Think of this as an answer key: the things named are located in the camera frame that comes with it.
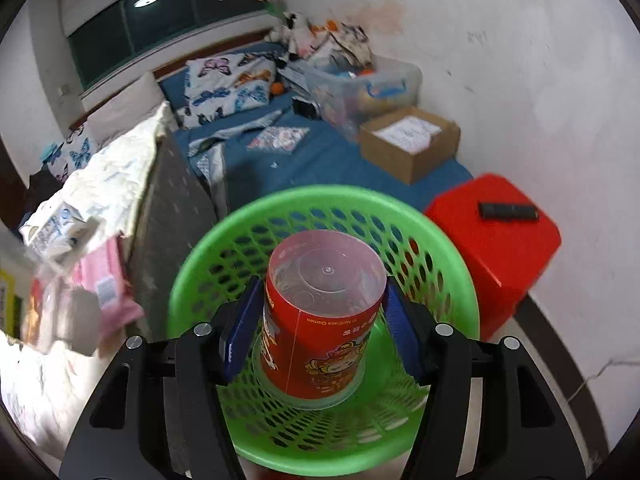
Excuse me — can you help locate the blue bed sheet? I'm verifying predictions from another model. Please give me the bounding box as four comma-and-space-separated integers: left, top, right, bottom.
160, 42, 473, 221

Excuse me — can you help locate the pink packet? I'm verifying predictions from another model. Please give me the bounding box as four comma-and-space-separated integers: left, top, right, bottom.
72, 237, 146, 336

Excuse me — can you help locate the beige pillow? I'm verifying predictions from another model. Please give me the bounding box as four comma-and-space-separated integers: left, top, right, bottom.
87, 72, 173, 146

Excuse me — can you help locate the black remote control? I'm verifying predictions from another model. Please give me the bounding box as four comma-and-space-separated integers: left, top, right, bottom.
477, 202, 539, 223

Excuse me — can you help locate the red label plastic cup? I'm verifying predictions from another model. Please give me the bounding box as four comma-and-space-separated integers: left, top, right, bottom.
259, 230, 388, 408

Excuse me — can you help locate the clear plastic storage bin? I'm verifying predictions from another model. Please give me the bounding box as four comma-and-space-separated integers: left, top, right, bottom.
300, 57, 423, 136

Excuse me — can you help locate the brown cardboard box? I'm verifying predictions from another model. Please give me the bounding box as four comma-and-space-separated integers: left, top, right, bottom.
358, 106, 461, 185

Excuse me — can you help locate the red plastic stool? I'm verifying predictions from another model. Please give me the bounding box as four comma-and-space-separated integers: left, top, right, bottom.
424, 173, 562, 343

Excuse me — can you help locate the pile of plush toys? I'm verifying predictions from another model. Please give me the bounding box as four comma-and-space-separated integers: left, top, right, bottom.
265, 10, 376, 68

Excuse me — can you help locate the white blue carton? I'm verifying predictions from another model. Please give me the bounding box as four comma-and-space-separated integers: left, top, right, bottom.
27, 202, 98, 266

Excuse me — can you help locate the dark window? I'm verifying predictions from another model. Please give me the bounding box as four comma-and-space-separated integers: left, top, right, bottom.
60, 0, 266, 93

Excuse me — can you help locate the small butterfly print pillow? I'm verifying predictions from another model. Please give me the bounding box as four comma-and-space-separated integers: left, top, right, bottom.
42, 127, 98, 181

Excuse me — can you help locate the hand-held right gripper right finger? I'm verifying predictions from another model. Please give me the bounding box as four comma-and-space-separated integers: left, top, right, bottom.
384, 280, 586, 480

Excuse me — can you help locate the large butterfly print pillow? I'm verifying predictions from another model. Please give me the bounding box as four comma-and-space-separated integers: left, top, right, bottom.
182, 52, 278, 128

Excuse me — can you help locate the green plastic basket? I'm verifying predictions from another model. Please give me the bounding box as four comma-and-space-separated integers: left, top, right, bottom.
167, 185, 481, 478

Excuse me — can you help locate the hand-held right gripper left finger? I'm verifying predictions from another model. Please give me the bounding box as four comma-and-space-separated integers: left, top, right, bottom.
59, 276, 263, 480

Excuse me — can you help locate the black cloth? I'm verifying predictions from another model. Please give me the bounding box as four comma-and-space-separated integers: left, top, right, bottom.
25, 167, 63, 206

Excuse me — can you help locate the white quilt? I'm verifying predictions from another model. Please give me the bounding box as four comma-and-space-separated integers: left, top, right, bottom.
20, 102, 171, 261

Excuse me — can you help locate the white blue print cloth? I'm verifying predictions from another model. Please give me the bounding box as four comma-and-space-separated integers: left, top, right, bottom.
189, 110, 282, 203

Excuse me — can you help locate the floral print packet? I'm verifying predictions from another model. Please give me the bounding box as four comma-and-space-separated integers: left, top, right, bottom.
246, 126, 311, 153

